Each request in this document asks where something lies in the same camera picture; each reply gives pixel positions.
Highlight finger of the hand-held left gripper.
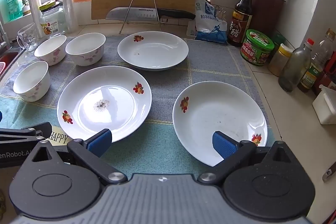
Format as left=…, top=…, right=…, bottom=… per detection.
left=0, top=122, right=53, bottom=141

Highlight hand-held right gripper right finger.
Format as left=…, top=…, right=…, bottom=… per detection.
left=197, top=131, right=298, bottom=185

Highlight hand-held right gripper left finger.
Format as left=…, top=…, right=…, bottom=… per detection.
left=29, top=129, right=127, bottom=186

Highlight white plate with fruit print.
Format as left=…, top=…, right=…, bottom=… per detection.
left=172, top=81, right=268, bottom=167
left=117, top=31, right=189, bottom=71

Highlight white plate with speckled centre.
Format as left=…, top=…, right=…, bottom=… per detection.
left=57, top=66, right=153, bottom=143

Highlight white bowl with pink flowers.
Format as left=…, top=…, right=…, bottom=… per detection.
left=65, top=33, right=106, bottom=66
left=34, top=35, right=67, bottom=66
left=13, top=61, right=50, bottom=102

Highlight grey-blue checked dish cloth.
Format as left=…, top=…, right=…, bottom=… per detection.
left=0, top=35, right=276, bottom=180

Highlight red sink basin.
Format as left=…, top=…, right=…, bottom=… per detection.
left=0, top=52, right=19, bottom=76

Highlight clear glass mug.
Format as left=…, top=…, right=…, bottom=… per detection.
left=17, top=23, right=40, bottom=53

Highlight yellow-lidded spice jar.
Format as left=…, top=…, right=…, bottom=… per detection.
left=268, top=43, right=294, bottom=77

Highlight green-lidded sauce tub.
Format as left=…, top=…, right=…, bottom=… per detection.
left=240, top=29, right=275, bottom=66

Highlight clear bottle with red cap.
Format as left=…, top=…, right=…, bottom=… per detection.
left=278, top=38, right=315, bottom=92

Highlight white plastic container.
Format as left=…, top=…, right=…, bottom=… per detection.
left=312, top=88, right=336, bottom=125

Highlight small metal tool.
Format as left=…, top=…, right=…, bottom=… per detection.
left=322, top=167, right=336, bottom=182

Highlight glass jar with yellow lid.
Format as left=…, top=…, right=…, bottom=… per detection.
left=39, top=1, right=68, bottom=37

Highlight oil bottle with green label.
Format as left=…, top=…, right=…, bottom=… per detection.
left=297, top=28, right=336, bottom=93

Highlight blue and white salt bag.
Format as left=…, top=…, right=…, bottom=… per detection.
left=188, top=0, right=228, bottom=44

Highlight short stack of clear cups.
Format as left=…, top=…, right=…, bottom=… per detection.
left=26, top=0, right=46, bottom=38

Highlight dark vinegar bottle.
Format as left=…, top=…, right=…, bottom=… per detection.
left=227, top=0, right=256, bottom=47

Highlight metal binder clips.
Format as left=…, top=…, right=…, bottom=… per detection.
left=215, top=6, right=228, bottom=20

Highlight dark red knife block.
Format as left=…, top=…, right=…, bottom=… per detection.
left=249, top=0, right=285, bottom=38

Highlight kitchen knife with black handle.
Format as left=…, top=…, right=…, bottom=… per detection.
left=105, top=7, right=196, bottom=21

